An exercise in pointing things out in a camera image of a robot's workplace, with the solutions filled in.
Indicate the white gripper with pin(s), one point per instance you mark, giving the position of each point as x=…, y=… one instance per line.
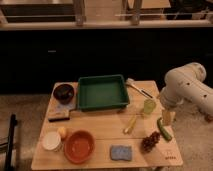
x=168, y=106

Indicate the yellow banana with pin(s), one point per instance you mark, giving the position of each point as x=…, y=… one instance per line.
x=128, y=129

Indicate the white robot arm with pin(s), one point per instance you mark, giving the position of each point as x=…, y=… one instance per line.
x=186, y=82

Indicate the red bowl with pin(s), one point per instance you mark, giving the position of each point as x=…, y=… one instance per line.
x=79, y=146

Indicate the dark brown bowl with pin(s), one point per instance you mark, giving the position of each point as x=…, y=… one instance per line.
x=63, y=93

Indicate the green cucumber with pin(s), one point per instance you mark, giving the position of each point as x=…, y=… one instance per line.
x=163, y=131

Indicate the light green cup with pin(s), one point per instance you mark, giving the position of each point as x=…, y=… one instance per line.
x=149, y=106

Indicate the dark red grape bunch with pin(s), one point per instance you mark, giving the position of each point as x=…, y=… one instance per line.
x=148, y=143

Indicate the blue sponge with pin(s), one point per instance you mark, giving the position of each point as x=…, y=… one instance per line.
x=121, y=152

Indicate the green plastic tray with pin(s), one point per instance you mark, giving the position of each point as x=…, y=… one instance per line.
x=102, y=92

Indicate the wooden cutting board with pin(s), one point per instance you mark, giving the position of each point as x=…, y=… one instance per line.
x=60, y=112

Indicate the yellow lemon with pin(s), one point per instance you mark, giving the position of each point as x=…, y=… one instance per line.
x=62, y=132

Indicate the white cup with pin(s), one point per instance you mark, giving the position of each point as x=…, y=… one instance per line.
x=52, y=141

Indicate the black chair frame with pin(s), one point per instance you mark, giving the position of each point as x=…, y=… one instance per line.
x=9, y=143

